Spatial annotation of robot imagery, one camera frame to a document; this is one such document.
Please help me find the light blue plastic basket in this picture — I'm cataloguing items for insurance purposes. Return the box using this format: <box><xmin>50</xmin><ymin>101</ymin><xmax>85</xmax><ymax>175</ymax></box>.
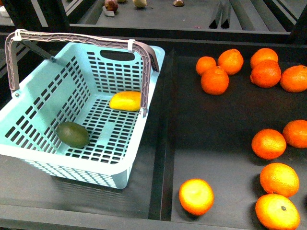
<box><xmin>0</xmin><ymin>42</ymin><xmax>166</xmax><ymax>190</ymax></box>

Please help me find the yellow mango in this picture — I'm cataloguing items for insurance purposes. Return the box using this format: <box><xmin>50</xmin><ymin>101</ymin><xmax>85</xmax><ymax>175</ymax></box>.
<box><xmin>109</xmin><ymin>91</ymin><xmax>141</xmax><ymax>112</ymax></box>

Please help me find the green avocado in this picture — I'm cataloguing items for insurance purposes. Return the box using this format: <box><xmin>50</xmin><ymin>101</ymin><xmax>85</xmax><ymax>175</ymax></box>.
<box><xmin>56</xmin><ymin>121</ymin><xmax>90</xmax><ymax>148</ymax></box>

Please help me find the brown basket handle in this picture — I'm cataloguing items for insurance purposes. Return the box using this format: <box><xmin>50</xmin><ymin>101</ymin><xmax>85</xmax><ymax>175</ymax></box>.
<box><xmin>4</xmin><ymin>29</ymin><xmax>160</xmax><ymax>116</ymax></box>

